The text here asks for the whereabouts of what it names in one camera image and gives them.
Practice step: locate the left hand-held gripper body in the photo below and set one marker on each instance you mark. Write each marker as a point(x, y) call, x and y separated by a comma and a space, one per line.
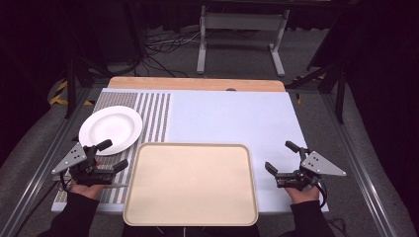
point(77, 158)

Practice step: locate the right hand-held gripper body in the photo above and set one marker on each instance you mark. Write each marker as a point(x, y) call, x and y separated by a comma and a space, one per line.
point(318, 164)

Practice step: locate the person's left hand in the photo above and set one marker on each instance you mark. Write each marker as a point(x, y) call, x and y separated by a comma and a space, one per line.
point(87, 191)

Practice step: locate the person's right hand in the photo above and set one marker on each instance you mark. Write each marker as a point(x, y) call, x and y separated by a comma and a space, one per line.
point(304, 196)

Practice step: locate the white round plate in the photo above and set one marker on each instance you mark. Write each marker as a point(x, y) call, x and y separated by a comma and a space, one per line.
point(110, 126)

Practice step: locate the yellow black floor tape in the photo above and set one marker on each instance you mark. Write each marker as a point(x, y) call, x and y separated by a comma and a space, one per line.
point(299, 98)
point(59, 97)

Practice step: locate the striped woven placemat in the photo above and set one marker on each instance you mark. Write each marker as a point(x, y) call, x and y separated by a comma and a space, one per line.
point(154, 115)

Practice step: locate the pale blue table board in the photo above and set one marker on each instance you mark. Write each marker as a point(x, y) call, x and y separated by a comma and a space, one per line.
point(230, 118)

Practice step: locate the black stand legs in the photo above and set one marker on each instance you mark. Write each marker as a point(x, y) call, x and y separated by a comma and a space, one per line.
point(341, 95)
point(70, 89)

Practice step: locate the beige rectangular tray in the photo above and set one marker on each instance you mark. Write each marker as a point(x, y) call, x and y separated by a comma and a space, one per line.
point(191, 184)

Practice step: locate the wooden table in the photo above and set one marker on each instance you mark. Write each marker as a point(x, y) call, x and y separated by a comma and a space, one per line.
point(197, 84)

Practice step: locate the aluminium rail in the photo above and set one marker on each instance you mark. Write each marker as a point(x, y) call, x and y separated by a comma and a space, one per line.
point(359, 164)
point(42, 164)

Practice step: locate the white metal stand frame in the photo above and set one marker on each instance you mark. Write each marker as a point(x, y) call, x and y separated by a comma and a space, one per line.
point(242, 22)

